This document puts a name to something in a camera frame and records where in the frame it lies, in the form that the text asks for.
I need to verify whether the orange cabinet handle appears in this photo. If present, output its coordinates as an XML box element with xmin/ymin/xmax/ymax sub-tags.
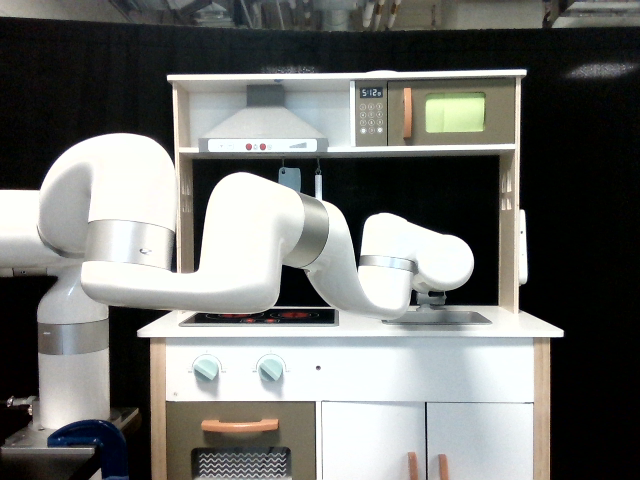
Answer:
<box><xmin>438</xmin><ymin>454</ymin><xmax>449</xmax><ymax>480</ymax></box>
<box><xmin>407</xmin><ymin>452</ymin><xmax>419</xmax><ymax>480</ymax></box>

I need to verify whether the toy cleaver knife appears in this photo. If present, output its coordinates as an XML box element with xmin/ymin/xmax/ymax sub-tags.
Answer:
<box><xmin>278</xmin><ymin>167</ymin><xmax>302</xmax><ymax>193</ymax></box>

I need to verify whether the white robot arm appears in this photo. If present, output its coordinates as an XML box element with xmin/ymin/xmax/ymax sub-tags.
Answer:
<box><xmin>1</xmin><ymin>133</ymin><xmax>474</xmax><ymax>429</ymax></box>

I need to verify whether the white range hood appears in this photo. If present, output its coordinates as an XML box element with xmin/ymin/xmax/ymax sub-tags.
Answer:
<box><xmin>198</xmin><ymin>85</ymin><xmax>329</xmax><ymax>155</ymax></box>

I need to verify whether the right mint stove knob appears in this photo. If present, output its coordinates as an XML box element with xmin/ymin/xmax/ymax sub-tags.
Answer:
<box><xmin>257</xmin><ymin>354</ymin><xmax>285</xmax><ymax>382</ymax></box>

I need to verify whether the microwave keypad panel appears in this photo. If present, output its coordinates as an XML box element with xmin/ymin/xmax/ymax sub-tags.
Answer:
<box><xmin>354</xmin><ymin>80</ymin><xmax>388</xmax><ymax>147</ymax></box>

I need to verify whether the black toy stovetop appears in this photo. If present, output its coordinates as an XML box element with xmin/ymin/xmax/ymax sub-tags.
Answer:
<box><xmin>180</xmin><ymin>307</ymin><xmax>339</xmax><ymax>327</ymax></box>

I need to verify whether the grey toy faucet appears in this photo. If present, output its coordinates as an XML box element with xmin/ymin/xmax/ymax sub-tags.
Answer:
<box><xmin>416</xmin><ymin>291</ymin><xmax>447</xmax><ymax>312</ymax></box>

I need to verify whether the white side holder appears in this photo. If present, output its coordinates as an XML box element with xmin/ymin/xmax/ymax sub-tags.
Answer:
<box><xmin>518</xmin><ymin>209</ymin><xmax>529</xmax><ymax>285</ymax></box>

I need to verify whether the left mint stove knob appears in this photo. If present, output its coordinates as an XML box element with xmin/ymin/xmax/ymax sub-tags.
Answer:
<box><xmin>192</xmin><ymin>354</ymin><xmax>221</xmax><ymax>382</ymax></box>

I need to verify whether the mint stove knob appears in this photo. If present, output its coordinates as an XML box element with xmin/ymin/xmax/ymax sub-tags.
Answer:
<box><xmin>257</xmin><ymin>354</ymin><xmax>285</xmax><ymax>382</ymax></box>
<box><xmin>192</xmin><ymin>354</ymin><xmax>221</xmax><ymax>382</ymax></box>

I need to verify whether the white cabinet door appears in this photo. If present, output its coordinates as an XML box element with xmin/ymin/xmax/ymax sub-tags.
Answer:
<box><xmin>319</xmin><ymin>401</ymin><xmax>427</xmax><ymax>479</ymax></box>
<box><xmin>426</xmin><ymin>403</ymin><xmax>534</xmax><ymax>479</ymax></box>

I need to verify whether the white wooden toy kitchen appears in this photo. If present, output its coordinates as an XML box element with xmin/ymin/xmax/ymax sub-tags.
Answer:
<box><xmin>140</xmin><ymin>69</ymin><xmax>562</xmax><ymax>479</ymax></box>

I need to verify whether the left white cabinet door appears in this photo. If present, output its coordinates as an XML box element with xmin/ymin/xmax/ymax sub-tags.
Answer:
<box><xmin>319</xmin><ymin>401</ymin><xmax>427</xmax><ymax>479</ymax></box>

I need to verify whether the blue clamp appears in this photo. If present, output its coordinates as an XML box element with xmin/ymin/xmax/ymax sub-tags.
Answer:
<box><xmin>47</xmin><ymin>419</ymin><xmax>129</xmax><ymax>479</ymax></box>

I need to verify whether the right orange cabinet handle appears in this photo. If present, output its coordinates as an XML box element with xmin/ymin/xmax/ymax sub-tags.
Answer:
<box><xmin>438</xmin><ymin>454</ymin><xmax>449</xmax><ymax>480</ymax></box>

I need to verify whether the toy pizza cutter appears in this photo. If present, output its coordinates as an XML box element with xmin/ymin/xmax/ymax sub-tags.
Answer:
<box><xmin>314</xmin><ymin>168</ymin><xmax>323</xmax><ymax>200</ymax></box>

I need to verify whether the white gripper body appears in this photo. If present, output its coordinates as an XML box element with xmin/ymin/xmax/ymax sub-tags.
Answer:
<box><xmin>411</xmin><ymin>277</ymin><xmax>446</xmax><ymax>294</ymax></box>

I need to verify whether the left orange cabinet handle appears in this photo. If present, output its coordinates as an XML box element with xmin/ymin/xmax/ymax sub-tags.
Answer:
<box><xmin>407</xmin><ymin>452</ymin><xmax>419</xmax><ymax>480</ymax></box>

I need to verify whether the toy oven door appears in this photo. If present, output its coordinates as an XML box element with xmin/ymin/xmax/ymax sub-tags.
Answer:
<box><xmin>166</xmin><ymin>401</ymin><xmax>317</xmax><ymax>479</ymax></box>

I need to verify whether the toy microwave door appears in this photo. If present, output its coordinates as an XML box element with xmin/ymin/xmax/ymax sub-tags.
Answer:
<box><xmin>388</xmin><ymin>78</ymin><xmax>516</xmax><ymax>146</ymax></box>

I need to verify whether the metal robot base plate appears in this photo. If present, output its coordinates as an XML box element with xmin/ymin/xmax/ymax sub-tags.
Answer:
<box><xmin>1</xmin><ymin>396</ymin><xmax>141</xmax><ymax>479</ymax></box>

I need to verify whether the orange oven handle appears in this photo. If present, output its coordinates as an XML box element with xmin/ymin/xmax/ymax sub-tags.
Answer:
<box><xmin>201</xmin><ymin>419</ymin><xmax>279</xmax><ymax>434</ymax></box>

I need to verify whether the grey toy sink basin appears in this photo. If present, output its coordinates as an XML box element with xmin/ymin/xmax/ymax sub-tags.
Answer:
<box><xmin>383</xmin><ymin>309</ymin><xmax>492</xmax><ymax>326</ymax></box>

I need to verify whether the orange microwave handle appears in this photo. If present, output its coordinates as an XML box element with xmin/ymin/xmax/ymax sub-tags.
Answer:
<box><xmin>403</xmin><ymin>87</ymin><xmax>413</xmax><ymax>140</ymax></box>

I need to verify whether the right white cabinet door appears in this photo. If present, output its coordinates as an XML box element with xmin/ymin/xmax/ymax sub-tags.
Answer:
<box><xmin>426</xmin><ymin>403</ymin><xmax>534</xmax><ymax>479</ymax></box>

